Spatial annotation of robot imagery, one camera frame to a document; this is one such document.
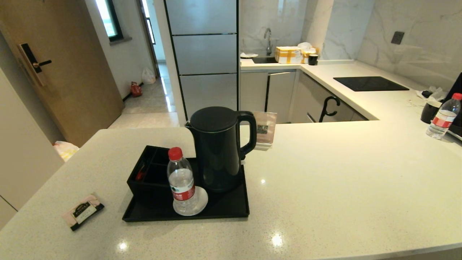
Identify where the black electric kettle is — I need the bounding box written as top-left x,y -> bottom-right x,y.
185,106 -> 257,193

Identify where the pink black tea packet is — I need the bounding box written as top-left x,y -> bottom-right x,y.
61,193 -> 105,231

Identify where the clear water bottle red cap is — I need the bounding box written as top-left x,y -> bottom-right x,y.
167,147 -> 199,214
426,93 -> 462,140

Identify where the acrylic QR code sign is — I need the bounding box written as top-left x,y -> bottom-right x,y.
251,110 -> 278,151

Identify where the grey kitchen base cabinet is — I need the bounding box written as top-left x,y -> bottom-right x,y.
240,69 -> 369,124

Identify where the white round saucer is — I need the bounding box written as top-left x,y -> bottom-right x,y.
173,186 -> 209,216

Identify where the black rectangular serving tray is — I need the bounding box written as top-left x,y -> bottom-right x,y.
122,156 -> 250,222

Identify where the grey refrigerator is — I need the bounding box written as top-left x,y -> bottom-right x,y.
164,0 -> 240,121

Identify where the cardboard box yellow tape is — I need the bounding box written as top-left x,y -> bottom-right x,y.
275,46 -> 303,64

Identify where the chrome faucet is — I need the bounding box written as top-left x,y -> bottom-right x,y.
264,28 -> 273,56

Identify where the black compartment organizer box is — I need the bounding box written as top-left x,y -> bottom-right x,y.
127,145 -> 174,203

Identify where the small box yellow tape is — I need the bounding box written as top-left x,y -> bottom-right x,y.
301,48 -> 321,64

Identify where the black induction cooktop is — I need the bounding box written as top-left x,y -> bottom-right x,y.
333,76 -> 410,92

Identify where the black framed window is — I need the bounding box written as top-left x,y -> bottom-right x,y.
95,0 -> 124,42

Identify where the yellow white plastic bag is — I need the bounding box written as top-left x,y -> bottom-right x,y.
53,141 -> 79,162

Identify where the brown wooden door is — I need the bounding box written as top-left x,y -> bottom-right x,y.
0,0 -> 125,147

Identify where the black mug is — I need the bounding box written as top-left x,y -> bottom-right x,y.
420,100 -> 443,124

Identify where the crumpled clear wrapper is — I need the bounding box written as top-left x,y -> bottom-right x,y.
416,86 -> 448,102

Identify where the black curved hook handle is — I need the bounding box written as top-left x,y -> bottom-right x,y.
319,96 -> 341,123

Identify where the black door lock handle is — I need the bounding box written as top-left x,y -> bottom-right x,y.
18,43 -> 52,86

